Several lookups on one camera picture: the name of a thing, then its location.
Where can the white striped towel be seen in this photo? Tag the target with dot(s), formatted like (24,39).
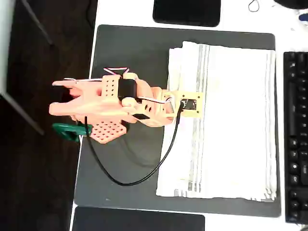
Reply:
(235,120)

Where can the dark rounded object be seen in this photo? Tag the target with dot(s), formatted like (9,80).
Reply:
(291,3)

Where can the black rectangular pad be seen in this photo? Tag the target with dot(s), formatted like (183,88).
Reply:
(137,220)

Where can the tan gripper camera mount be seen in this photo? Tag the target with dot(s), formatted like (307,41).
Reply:
(192,112)

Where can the large dark grey mat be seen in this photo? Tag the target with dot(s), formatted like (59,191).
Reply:
(134,48)

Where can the green table clamp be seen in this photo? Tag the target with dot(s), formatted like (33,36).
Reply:
(62,128)

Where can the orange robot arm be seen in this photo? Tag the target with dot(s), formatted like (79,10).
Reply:
(96,103)

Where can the black mouse pad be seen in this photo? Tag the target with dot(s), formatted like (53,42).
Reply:
(186,12)

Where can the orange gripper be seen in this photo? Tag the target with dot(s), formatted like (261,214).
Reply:
(161,111)

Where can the black keyboard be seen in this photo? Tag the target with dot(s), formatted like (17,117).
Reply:
(297,134)

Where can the grey metal leg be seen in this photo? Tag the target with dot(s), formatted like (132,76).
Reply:
(38,24)

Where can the blue small object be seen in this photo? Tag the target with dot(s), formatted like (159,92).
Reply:
(303,17)

